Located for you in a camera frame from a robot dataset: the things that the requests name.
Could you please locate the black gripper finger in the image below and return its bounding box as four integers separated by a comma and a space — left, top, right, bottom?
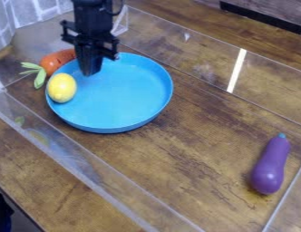
91, 46, 103, 74
75, 43, 92, 76

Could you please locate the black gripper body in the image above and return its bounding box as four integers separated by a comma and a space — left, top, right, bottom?
60, 0, 120, 60

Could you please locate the yellow toy lemon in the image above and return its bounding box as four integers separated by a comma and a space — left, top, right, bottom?
47, 72, 76, 103

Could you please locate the blue round tray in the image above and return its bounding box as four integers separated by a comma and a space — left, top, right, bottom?
46, 53, 174, 133

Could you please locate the orange toy carrot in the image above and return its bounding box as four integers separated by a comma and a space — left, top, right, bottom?
20, 49, 76, 89

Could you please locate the black bar at back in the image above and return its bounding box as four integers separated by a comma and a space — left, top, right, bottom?
219, 1, 301, 34

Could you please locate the purple toy eggplant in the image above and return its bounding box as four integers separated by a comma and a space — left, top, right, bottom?
250, 133, 291, 195

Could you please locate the clear acrylic enclosure wall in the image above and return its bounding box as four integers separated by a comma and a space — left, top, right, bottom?
0, 0, 301, 232

